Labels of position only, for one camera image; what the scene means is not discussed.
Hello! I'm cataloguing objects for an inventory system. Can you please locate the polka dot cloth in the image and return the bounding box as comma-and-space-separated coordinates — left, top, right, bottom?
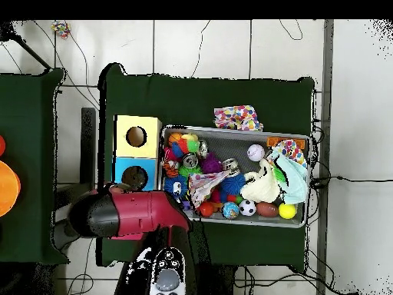
272, 139, 306, 167
189, 171, 233, 210
213, 104, 265, 132

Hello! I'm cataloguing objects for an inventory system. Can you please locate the blue spiky ball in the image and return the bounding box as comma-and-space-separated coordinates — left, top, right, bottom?
162, 176, 189, 199
220, 174, 246, 197

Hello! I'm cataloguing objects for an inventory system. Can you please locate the white knitted cloth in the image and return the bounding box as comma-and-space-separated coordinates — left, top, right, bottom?
240, 158, 285, 205

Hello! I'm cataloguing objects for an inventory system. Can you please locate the mint green knitted cloth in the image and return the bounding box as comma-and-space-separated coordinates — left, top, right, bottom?
276, 154, 310, 206

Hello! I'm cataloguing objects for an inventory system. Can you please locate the wooden box with three holes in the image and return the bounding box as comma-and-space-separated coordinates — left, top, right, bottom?
110, 114, 163, 242

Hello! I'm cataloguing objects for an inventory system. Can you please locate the purple spiky ball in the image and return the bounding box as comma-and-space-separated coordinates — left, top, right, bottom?
201, 153, 224, 176

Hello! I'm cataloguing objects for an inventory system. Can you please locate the rainbow spiky caterpillar toy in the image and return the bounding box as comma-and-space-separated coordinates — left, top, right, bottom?
164, 132, 200, 162

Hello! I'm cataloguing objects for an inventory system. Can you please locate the orange striped tiger toy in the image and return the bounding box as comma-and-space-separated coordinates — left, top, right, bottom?
159, 159, 180, 181

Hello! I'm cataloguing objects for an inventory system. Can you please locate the small red ball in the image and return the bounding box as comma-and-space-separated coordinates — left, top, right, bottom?
199, 201, 216, 218

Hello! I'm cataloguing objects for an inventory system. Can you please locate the small globe print ball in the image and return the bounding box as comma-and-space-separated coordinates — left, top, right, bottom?
222, 201, 241, 220

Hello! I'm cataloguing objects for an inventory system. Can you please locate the small white baseball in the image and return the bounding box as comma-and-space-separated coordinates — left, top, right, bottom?
246, 144, 266, 162

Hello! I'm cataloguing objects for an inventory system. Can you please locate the small soccer ball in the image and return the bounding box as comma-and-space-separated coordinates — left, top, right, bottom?
239, 199, 257, 217

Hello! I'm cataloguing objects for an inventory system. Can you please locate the small brown football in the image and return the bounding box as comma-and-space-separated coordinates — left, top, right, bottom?
256, 202, 280, 219

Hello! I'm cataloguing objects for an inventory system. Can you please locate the smooth yellow ball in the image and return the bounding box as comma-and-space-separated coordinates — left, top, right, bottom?
279, 202, 298, 220

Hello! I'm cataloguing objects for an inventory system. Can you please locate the green cloth side table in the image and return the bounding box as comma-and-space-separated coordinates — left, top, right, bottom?
0, 67, 68, 265

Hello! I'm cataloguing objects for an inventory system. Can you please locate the orange round object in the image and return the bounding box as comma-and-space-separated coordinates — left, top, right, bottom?
0, 159, 22, 218

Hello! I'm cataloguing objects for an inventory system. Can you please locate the small colourful floor toy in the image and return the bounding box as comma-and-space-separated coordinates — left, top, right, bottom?
51, 21, 71, 39

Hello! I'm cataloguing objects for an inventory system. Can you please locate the clear wire mesh bin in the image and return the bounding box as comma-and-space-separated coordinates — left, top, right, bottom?
156, 124, 311, 230

